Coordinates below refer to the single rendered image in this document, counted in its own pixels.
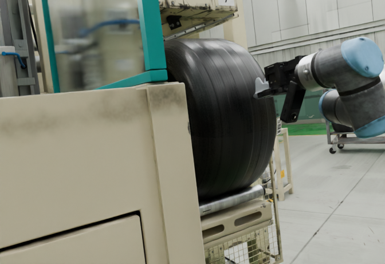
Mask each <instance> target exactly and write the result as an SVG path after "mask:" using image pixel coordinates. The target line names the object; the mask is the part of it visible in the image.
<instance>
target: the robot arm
mask: <svg viewBox="0 0 385 264"><path fill-rule="evenodd" d="M283 63H284V64H283ZM264 71H265V79H264V83H263V82H262V81H261V79H260V78H259V77H258V78H256V92H255V94H254V95H253V97H254V98H256V99H262V98H267V97H272V96H277V95H282V94H286V98H285V101H284V105H283V108H282V112H281V116H280V120H281V121H283V122H285V123H295V122H296V121H297V119H298V115H299V113H300V109H301V105H302V103H303V99H304V96H305V92H306V90H309V91H312V92H315V91H318V90H322V89H327V88H331V87H334V86H335V87H336V89H331V90H329V91H327V92H325V93H324V94H323V95H322V96H321V98H320V101H319V112H320V114H321V116H322V117H323V118H324V119H326V120H327V121H329V122H330V123H333V124H342V125H346V126H348V127H352V128H353V131H354V132H353V133H354V134H355V135H356V137H357V138H359V139H368V138H372V137H375V136H379V135H382V134H384V133H385V64H384V60H383V55H382V53H381V50H380V49H379V47H378V45H377V44H376V43H374V41H373V40H371V39H369V38H367V37H358V38H354V39H352V40H346V41H344V42H343V43H340V44H338V45H335V46H332V47H330V48H328V49H324V50H322V51H320V52H316V53H313V54H311V55H304V56H296V57H295V59H292V60H290V61H284V62H277V63H274V64H271V65H269V66H266V67H264Z"/></svg>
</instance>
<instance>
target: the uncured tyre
mask: <svg viewBox="0 0 385 264"><path fill-rule="evenodd" d="M164 51H165V56H166V66H167V68H166V69H165V70H167V77H168V79H167V80H166V81H167V82H179V83H184V84H185V90H186V100H187V109H188V119H189V125H190V134H191V143H192V153H193V159H194V168H195V178H196V184H197V193H198V202H201V201H203V200H207V199H211V198H214V197H217V196H221V195H224V194H228V193H231V192H234V191H238V190H242V189H244V188H247V187H249V186H250V185H251V184H253V183H254V182H255V181H257V180H258V179H259V178H260V177H261V175H262V174H263V173H264V171H265V170H266V168H267V166H268V164H269V162H270V158H271V156H272V153H273V148H274V142H275V138H276V118H277V117H276V107H275V103H274V98H273V96H272V97H267V98H262V99H256V98H254V97H253V95H254V94H255V92H256V78H258V77H259V78H260V79H261V81H262V82H263V83H264V79H265V75H264V73H263V71H262V69H261V67H260V65H259V64H258V62H257V61H256V59H255V58H254V57H253V56H252V55H251V54H250V53H249V52H248V51H247V50H246V49H245V48H243V47H242V46H241V45H239V44H236V43H235V42H231V41H228V40H225V39H221V38H177V39H173V40H170V41H167V42H164ZM166 81H163V82H166Z"/></svg>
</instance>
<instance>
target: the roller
mask: <svg viewBox="0 0 385 264"><path fill-rule="evenodd" d="M265 193H266V191H265V187H264V186H263V185H261V184H258V185H256V186H252V187H248V188H244V189H242V190H238V191H234V192H231V193H228V194H224V195H221V196H217V197H214V198H211V199H207V200H203V201H201V202H199V212H200V216H204V215H207V214H211V213H213V212H216V211H219V210H223V209H226V208H229V207H232V206H236V205H238V204H241V203H245V202H248V201H251V200H254V199H257V198H260V197H263V196H265Z"/></svg>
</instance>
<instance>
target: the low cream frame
mask: <svg viewBox="0 0 385 264"><path fill-rule="evenodd" d="M282 133H283V139H284V150H285V161H286V171H287V178H288V182H283V181H282V179H283V178H284V177H285V173H284V169H283V170H281V159H280V149H279V142H278V136H276V138H275V142H274V148H273V150H274V157H275V164H276V170H275V172H274V174H275V173H276V174H277V182H275V184H276V194H278V196H279V201H284V200H285V198H284V193H285V192H286V191H287V190H289V194H293V193H294V189H293V178H292V166H291V160H290V149H289V138H288V128H281V134H282ZM265 172H267V170H266V171H264V174H262V178H263V184H264V187H265V189H267V188H269V189H268V190H265V191H266V193H267V194H270V193H272V188H271V187H272V185H271V183H270V182H269V180H270V179H269V180H268V177H269V174H268V172H267V173H265ZM264 178H267V182H266V179H264ZM266 183H268V187H267V184H266Z"/></svg>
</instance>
